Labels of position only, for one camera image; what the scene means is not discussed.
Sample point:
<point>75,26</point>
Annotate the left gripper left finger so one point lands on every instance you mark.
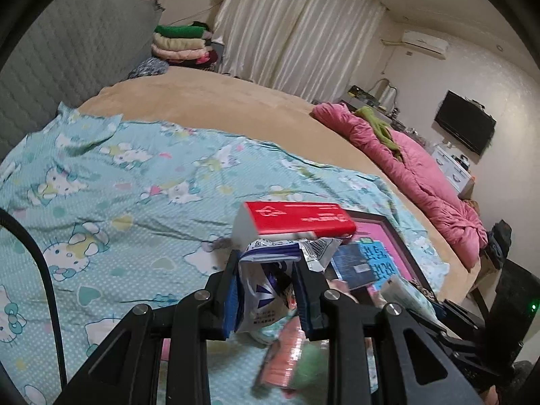
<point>124,368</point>

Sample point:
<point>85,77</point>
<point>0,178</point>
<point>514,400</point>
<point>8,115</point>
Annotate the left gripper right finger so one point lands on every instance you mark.
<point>376,356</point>

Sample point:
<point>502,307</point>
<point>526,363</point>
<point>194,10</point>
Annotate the pink roll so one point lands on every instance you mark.
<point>278,368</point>

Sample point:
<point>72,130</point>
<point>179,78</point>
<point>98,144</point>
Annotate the white blue wipes packet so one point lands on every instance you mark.
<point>266,274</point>

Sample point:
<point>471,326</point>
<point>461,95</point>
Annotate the mint tissue pack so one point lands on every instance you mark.
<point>397,290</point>

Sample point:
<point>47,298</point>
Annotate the green fluffy ball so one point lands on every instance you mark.
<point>312,365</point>

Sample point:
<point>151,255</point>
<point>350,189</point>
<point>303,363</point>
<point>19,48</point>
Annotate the pink blue book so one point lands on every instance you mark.
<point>383,253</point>

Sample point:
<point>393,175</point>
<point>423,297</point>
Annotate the dark blue small box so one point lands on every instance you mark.
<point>352,267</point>

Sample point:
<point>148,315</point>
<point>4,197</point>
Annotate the pink quilt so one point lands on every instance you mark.
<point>418,177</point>

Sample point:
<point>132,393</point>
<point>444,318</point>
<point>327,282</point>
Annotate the teal cartoon bedsheet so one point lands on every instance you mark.
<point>129,212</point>

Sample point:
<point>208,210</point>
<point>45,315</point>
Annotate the white drawer cabinet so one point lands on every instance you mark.
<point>460,179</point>

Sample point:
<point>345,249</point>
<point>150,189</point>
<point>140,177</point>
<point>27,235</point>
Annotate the red white tissue box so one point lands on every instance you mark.
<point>279,220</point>

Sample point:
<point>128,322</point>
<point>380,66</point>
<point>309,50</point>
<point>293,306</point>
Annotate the green garment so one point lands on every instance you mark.
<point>380,129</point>

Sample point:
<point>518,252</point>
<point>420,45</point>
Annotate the cluttered side table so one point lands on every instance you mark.
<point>382,94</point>

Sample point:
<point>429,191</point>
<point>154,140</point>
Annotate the tan bed blanket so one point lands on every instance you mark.
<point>204,99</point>

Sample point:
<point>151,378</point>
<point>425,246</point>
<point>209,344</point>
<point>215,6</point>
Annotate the dark floral pillow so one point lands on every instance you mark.
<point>149,67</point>

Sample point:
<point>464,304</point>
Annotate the white air conditioner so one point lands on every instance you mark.
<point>433,46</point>

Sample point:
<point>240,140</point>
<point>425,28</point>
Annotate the stack of folded blankets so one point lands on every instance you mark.
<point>189,45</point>

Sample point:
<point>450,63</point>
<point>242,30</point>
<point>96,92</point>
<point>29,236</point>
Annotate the grey quilted headboard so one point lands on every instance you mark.
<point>73,50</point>

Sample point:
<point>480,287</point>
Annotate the white curtain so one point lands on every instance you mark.
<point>307,48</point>

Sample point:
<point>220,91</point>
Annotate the dark frame pink tray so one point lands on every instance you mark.
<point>420,279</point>

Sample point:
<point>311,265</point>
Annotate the black wall television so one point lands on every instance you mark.
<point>465,121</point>

